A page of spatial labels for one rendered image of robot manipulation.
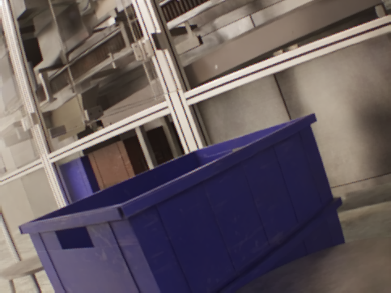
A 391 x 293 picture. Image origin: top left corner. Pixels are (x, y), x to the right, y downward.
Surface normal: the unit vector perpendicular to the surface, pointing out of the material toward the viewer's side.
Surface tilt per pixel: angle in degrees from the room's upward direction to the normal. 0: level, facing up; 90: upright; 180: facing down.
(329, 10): 90
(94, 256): 90
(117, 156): 90
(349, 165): 90
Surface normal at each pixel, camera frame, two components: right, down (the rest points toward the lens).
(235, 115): -0.63, 0.27
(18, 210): 0.69, -0.22
